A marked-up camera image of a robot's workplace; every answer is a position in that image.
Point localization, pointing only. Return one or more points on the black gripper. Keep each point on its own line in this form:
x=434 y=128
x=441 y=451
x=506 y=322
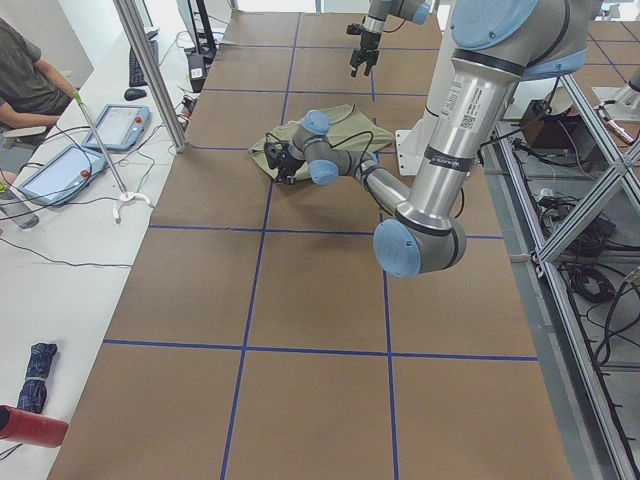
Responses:
x=367 y=42
x=288 y=161

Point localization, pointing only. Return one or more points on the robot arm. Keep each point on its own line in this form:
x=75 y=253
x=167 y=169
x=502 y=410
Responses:
x=371 y=29
x=496 y=46

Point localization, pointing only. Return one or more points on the metal reacher grabber tool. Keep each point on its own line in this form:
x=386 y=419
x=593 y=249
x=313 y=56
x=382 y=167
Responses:
x=126 y=196

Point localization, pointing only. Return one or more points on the brown table mat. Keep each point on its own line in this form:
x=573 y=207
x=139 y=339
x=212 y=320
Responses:
x=257 y=336

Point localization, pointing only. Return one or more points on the far teach pendant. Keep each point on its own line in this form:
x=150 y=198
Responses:
x=120 y=126

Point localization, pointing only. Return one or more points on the teach pendant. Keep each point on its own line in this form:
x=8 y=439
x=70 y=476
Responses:
x=120 y=126
x=63 y=177

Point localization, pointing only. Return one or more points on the black computer mouse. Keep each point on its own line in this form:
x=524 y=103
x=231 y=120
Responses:
x=133 y=93

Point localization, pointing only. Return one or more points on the near teach pendant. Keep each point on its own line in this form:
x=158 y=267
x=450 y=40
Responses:
x=63 y=177

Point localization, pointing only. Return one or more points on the seated person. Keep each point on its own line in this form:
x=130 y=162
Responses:
x=34 y=93

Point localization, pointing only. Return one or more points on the folded dark blue umbrella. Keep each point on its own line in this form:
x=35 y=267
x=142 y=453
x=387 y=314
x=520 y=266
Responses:
x=33 y=394

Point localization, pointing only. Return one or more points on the red cylinder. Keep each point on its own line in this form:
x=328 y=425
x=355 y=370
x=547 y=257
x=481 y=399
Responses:
x=31 y=428

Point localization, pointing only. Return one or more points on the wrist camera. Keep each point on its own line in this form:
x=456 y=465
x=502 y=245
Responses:
x=273 y=154
x=355 y=29

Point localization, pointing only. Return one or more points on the aluminium frame post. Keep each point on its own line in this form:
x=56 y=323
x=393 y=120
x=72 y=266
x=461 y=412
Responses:
x=134 y=30

